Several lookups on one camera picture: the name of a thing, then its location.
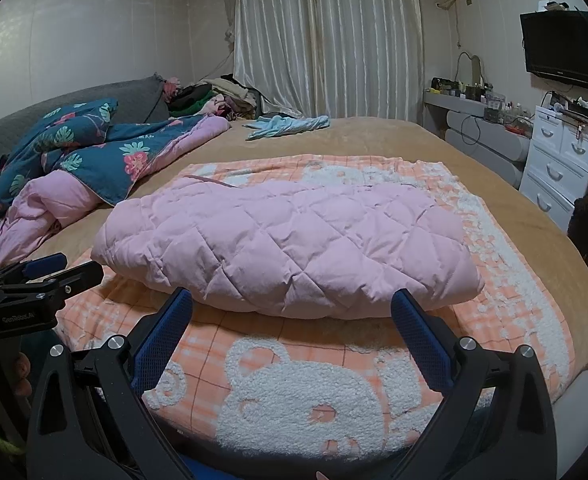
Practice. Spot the bed with tan sheet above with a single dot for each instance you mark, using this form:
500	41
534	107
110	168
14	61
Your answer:
374	135

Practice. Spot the white drawer cabinet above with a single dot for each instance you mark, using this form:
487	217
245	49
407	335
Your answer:
554	160

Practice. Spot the pink quilted jacket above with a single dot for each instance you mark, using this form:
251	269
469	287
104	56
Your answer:
284	245

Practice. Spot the person's left hand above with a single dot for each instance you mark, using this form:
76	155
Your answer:
23	372

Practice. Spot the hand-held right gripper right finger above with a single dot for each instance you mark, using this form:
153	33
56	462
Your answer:
421	337

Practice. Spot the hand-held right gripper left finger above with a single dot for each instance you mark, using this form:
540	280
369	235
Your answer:
166	337

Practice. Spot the black electronic device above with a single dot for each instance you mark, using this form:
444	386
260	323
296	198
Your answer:
581	115

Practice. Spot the black wall television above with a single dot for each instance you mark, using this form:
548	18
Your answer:
561	47

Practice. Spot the orange checked bear blanket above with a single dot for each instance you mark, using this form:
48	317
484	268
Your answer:
299	395

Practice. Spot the white curtain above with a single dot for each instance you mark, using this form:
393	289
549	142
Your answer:
334	35

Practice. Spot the small tabletop mirror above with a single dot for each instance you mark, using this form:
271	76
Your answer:
469	70

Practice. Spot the grey dressing table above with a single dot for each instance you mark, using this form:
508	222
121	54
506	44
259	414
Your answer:
494	150

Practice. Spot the grey padded headboard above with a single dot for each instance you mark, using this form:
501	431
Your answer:
48	105

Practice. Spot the blue floral quilt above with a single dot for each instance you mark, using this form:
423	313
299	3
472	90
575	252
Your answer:
123	155

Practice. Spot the clutter of bottles and jars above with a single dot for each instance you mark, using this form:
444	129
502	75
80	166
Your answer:
474	92

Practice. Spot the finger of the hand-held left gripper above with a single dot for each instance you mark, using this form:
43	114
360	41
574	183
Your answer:
63	282
43	265

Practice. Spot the light blue garment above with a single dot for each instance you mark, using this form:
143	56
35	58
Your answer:
284	126

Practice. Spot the pile of clothes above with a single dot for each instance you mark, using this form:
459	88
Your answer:
213	97

